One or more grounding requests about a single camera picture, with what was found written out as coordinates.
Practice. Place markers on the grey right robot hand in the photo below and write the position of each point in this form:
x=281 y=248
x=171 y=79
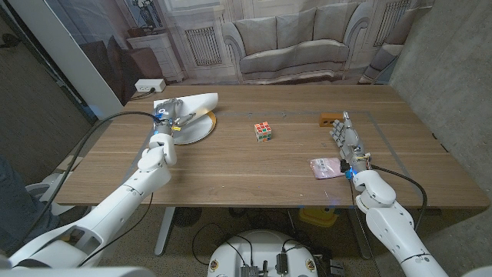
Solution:
x=350 y=141

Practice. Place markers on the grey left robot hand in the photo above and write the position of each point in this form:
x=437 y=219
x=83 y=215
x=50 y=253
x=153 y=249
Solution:
x=167 y=111

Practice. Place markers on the white paper sheet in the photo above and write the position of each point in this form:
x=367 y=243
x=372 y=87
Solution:
x=203 y=102

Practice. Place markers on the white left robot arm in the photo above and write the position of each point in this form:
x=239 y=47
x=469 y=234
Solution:
x=123 y=200

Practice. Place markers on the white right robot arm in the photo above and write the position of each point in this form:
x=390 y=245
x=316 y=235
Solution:
x=392 y=227

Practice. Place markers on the brown wooden block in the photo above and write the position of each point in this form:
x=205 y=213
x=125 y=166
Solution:
x=328 y=119

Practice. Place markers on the gold-rimmed paper plate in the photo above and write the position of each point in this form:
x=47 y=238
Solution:
x=196 y=131

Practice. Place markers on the white power strip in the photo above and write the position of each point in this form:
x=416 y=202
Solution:
x=150 y=85

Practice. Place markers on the pink plastic packet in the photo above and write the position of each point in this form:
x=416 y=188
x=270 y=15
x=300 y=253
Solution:
x=324 y=168

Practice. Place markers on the yellow object under table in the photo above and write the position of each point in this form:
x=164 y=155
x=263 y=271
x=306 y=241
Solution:
x=317 y=217

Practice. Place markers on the Rubik's cube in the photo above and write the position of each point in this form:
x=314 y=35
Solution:
x=263 y=132

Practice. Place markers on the grey table leg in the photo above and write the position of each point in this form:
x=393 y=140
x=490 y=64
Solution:
x=359 y=234

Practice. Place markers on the black round floor fan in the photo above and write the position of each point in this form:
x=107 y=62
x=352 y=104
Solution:
x=187 y=216

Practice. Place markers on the printed living room backdrop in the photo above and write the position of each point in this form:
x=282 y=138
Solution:
x=292 y=46

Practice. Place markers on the white robot torso base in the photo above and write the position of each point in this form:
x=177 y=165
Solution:
x=261 y=250

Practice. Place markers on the white floor stand base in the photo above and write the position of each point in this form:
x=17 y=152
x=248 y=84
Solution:
x=38 y=190

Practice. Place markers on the person in blue jeans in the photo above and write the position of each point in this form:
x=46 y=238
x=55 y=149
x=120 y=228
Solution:
x=15 y=215

